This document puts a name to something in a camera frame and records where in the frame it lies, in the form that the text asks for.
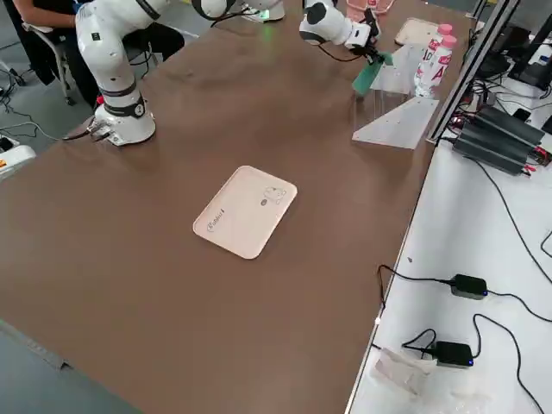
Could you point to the pink cap milk bottle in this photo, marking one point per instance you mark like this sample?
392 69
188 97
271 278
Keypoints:
448 43
444 29
373 3

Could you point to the black monitor stand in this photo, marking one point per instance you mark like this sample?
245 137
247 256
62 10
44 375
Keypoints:
530 69

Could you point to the black power adapter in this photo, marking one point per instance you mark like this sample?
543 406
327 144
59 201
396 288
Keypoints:
469 285
453 353

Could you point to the green cloth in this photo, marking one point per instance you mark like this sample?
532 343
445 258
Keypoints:
364 82

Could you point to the person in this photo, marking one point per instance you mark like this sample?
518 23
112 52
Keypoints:
43 17

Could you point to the aluminium frame post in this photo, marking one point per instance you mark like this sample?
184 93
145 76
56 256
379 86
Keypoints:
460 86

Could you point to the cream rabbit print tray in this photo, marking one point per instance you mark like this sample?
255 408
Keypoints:
241 215
414 32

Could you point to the black finned power supply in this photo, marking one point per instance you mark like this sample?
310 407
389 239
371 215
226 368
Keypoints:
513 125
491 151

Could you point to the white box with orange label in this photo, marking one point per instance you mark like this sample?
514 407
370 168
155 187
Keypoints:
17 157

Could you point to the pink plastic basket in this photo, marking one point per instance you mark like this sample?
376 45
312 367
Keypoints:
358 6

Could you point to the clear plastic wrapper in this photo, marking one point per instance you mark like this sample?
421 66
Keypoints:
401 371

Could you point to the black phone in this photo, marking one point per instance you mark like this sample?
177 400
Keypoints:
522 114

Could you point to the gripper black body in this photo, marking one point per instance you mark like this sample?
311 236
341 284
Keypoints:
375 26

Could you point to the grey wrist camera housing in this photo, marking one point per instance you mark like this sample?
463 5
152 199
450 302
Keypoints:
358 36

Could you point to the white desk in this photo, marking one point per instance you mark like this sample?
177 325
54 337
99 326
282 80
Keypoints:
474 241

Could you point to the clear acrylic shelf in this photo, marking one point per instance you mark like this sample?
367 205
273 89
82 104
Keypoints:
401 125

